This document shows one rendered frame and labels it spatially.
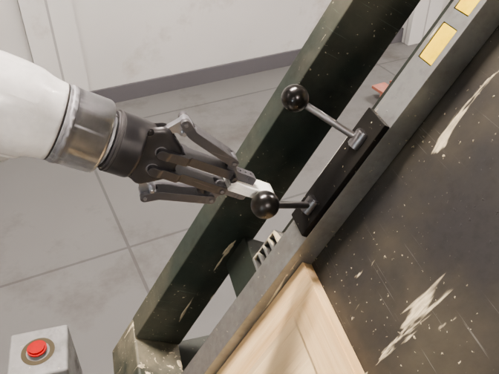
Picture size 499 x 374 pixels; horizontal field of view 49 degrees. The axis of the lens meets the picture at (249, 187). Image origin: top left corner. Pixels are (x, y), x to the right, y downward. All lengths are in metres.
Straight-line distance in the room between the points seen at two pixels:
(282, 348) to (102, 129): 0.43
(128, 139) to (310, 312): 0.36
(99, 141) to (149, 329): 0.70
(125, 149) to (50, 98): 0.10
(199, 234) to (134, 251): 1.71
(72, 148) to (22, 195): 2.70
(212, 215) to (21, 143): 0.53
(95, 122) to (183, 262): 0.56
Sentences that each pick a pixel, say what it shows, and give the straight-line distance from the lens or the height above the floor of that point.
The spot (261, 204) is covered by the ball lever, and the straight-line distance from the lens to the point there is 0.70.
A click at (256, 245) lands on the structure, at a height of 1.14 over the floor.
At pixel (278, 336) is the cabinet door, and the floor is 1.22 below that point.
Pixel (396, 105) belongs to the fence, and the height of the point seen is 1.55.
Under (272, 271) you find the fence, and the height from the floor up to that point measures 1.28.
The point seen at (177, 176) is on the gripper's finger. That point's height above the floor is 1.50.
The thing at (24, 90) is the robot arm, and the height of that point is 1.64.
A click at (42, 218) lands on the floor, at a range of 3.11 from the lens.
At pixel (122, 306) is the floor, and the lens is 2.54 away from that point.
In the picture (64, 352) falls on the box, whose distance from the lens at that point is 1.25.
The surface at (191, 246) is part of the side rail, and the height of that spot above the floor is 1.14.
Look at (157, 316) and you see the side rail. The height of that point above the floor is 0.96.
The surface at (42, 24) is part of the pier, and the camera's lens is 3.67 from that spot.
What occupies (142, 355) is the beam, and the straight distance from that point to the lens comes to 1.24.
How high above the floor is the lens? 1.90
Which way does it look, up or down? 37 degrees down
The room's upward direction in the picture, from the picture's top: straight up
